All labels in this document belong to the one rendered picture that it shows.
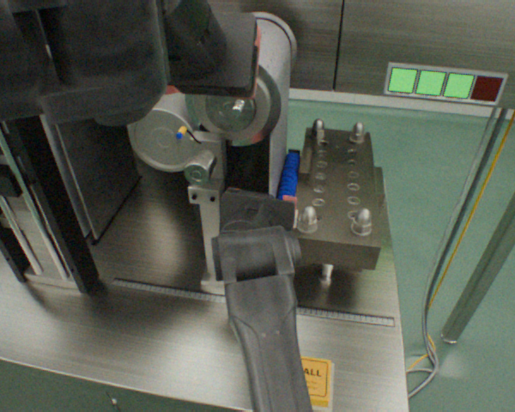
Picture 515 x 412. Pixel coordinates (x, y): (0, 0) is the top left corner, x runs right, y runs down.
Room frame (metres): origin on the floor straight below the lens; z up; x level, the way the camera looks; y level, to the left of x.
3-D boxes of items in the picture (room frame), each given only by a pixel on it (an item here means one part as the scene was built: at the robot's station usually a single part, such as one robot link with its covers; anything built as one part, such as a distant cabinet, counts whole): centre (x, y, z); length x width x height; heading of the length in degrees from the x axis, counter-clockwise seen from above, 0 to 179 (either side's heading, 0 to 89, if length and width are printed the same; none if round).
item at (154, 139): (0.69, 0.13, 1.17); 0.26 x 0.12 x 0.12; 170
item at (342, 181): (0.68, -0.17, 1.00); 0.40 x 0.16 x 0.06; 170
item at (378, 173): (0.68, -0.26, 0.96); 0.10 x 0.03 x 0.11; 170
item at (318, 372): (0.29, -0.08, 0.91); 0.07 x 0.07 x 0.02; 80
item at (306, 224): (0.52, -0.09, 1.05); 0.04 x 0.04 x 0.04
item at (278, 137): (0.66, -0.04, 1.11); 0.23 x 0.01 x 0.18; 170
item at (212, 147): (0.51, 0.08, 1.05); 0.06 x 0.05 x 0.31; 170
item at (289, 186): (0.65, -0.06, 1.03); 0.21 x 0.04 x 0.03; 170
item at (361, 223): (0.51, -0.18, 1.05); 0.04 x 0.04 x 0.04
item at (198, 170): (0.48, 0.09, 1.18); 0.04 x 0.02 x 0.04; 80
